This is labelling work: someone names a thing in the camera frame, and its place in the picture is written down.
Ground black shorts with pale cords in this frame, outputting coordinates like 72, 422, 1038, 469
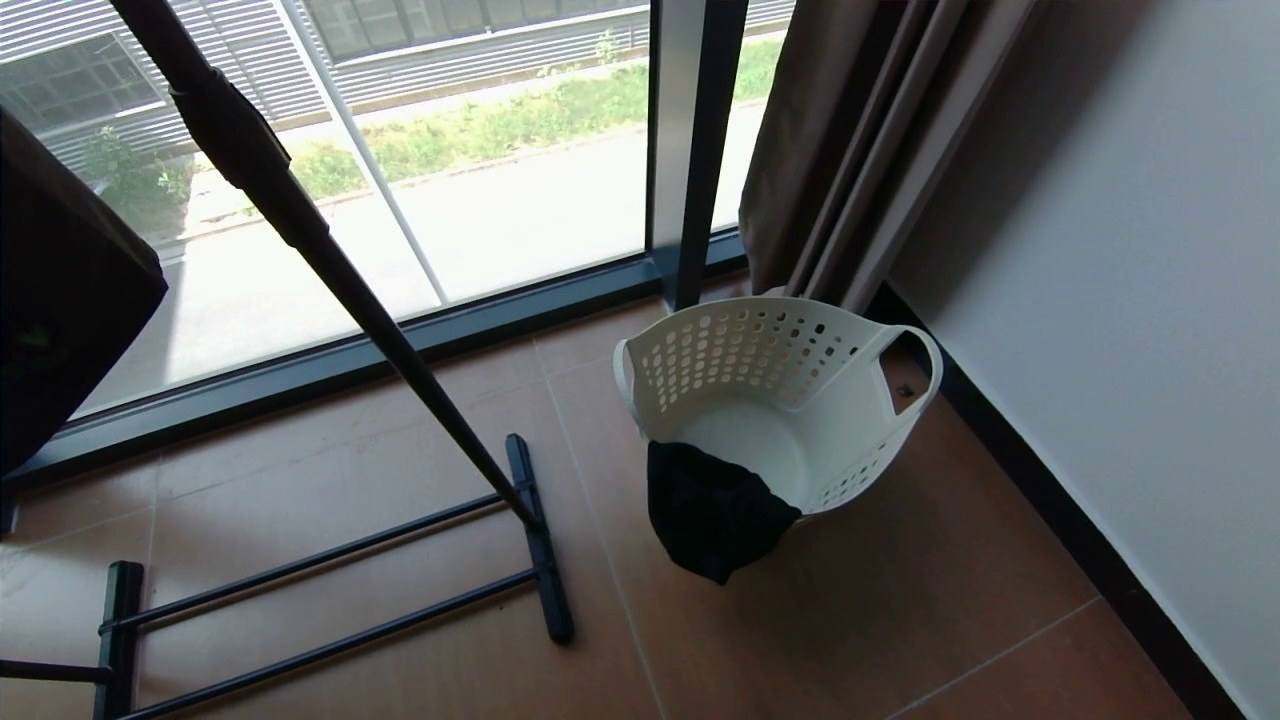
0, 105, 169, 476

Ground white laundry basket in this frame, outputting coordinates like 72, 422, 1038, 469
613, 295, 944, 516

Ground black clothes rack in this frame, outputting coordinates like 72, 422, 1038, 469
0, 0, 576, 720

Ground black garment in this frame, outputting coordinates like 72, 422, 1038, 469
646, 440, 803, 586

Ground window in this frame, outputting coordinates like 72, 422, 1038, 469
0, 0, 801, 491

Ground brown curtain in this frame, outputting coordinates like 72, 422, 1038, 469
738, 0, 1041, 313

